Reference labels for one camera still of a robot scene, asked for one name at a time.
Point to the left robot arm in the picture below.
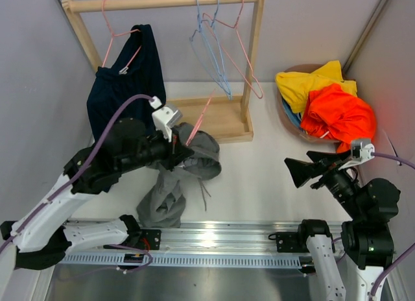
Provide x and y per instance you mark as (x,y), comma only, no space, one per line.
(41,240)

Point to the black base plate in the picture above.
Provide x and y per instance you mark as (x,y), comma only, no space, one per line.
(289,242)
(147,239)

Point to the aluminium mounting rail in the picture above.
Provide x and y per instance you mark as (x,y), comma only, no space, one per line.
(222,238)

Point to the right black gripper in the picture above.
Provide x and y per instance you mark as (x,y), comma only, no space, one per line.
(301,171)

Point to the navy blue shorts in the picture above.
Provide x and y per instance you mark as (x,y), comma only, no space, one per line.
(137,70)

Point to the light blue shorts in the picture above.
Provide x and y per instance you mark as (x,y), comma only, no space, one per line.
(292,120)

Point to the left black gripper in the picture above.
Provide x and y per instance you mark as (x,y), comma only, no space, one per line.
(177,152)

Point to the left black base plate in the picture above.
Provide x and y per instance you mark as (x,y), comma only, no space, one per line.
(147,239)

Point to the grey shorts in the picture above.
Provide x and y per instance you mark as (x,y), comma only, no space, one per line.
(164,204)

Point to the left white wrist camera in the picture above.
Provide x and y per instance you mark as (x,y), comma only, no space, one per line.
(164,117)

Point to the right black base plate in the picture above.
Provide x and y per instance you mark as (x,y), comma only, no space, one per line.
(289,242)

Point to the orange shorts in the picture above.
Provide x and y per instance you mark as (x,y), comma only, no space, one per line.
(331,113)

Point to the yellow shorts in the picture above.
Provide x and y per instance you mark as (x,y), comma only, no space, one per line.
(294,86)

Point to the slotted grey cable duct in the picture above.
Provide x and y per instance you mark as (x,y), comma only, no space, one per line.
(184,260)

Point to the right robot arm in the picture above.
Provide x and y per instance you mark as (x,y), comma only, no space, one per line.
(366,238)

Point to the wooden clothes rack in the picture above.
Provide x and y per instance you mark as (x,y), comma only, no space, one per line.
(227,120)

